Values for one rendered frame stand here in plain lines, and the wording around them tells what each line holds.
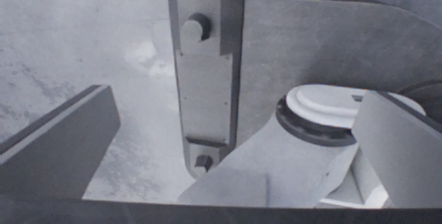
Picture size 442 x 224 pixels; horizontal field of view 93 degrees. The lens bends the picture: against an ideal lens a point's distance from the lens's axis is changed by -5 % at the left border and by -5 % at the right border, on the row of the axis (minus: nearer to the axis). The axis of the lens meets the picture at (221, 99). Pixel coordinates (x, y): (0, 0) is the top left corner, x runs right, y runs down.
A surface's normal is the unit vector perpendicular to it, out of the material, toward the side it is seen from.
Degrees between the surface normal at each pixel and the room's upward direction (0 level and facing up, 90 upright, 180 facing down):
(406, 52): 0
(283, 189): 90
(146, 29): 0
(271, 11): 0
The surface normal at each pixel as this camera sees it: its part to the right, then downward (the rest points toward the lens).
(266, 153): 0.01, -0.86
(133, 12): -0.23, 0.50
